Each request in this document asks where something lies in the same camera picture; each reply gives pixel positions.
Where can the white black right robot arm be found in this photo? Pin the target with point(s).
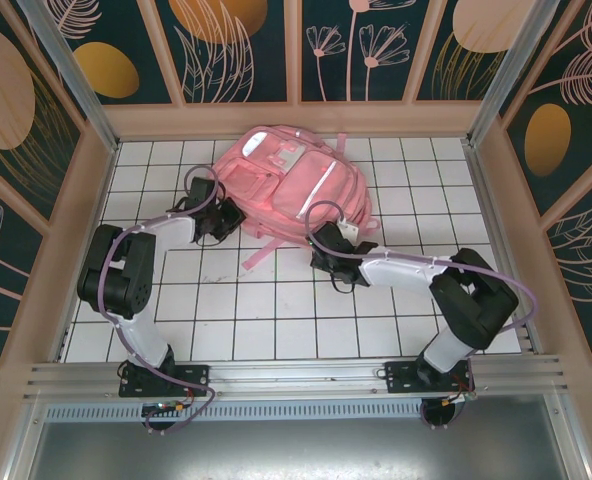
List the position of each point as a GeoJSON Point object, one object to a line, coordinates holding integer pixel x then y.
{"type": "Point", "coordinates": [476, 305]}

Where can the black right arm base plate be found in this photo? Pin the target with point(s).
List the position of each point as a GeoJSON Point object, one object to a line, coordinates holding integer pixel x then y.
{"type": "Point", "coordinates": [401, 377]}

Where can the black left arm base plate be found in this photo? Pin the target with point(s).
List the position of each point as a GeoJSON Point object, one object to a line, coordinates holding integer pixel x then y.
{"type": "Point", "coordinates": [196, 380]}

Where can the pink student backpack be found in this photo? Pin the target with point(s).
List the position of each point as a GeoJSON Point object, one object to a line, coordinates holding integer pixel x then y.
{"type": "Point", "coordinates": [296, 185]}

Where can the small circuit board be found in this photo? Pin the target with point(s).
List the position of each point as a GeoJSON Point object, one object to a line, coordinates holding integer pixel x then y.
{"type": "Point", "coordinates": [458, 398]}
{"type": "Point", "coordinates": [166, 407]}

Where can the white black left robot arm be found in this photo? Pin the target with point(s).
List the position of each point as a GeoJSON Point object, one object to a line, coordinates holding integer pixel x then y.
{"type": "Point", "coordinates": [116, 270]}

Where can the grey metal panel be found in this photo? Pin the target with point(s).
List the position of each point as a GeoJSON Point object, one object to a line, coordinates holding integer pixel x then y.
{"type": "Point", "coordinates": [296, 450]}

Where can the aluminium front rail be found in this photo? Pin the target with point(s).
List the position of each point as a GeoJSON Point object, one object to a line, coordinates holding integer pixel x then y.
{"type": "Point", "coordinates": [296, 375]}

